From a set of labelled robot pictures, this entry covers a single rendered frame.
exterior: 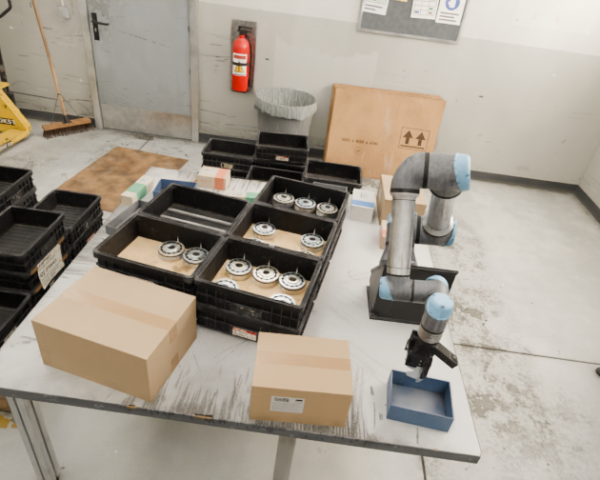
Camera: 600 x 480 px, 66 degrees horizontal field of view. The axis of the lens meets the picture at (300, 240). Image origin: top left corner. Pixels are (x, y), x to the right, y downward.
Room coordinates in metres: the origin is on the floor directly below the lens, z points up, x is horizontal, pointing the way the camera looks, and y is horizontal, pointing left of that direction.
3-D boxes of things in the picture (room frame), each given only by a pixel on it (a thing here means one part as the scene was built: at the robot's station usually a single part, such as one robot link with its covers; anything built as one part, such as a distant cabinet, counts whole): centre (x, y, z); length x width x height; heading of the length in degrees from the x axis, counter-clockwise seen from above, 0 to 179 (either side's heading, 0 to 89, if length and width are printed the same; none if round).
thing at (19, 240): (1.83, 1.40, 0.37); 0.40 x 0.30 x 0.45; 179
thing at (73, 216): (2.23, 1.39, 0.31); 0.40 x 0.30 x 0.34; 179
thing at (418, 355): (1.09, -0.44, 0.89); 0.09 x 0.08 x 0.12; 84
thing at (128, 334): (1.08, 0.55, 0.80); 0.40 x 0.30 x 0.20; 77
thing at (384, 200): (2.29, -0.52, 0.78); 0.30 x 0.22 x 0.16; 0
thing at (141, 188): (2.12, 0.88, 0.73); 0.24 x 0.06 x 0.06; 173
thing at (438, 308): (1.09, -0.45, 1.05); 0.09 x 0.08 x 0.11; 171
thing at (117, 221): (1.85, 0.77, 0.73); 0.27 x 0.20 x 0.05; 167
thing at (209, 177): (2.36, 0.53, 0.74); 0.16 x 0.12 x 0.07; 89
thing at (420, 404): (1.01, -0.46, 0.74); 0.20 x 0.15 x 0.07; 84
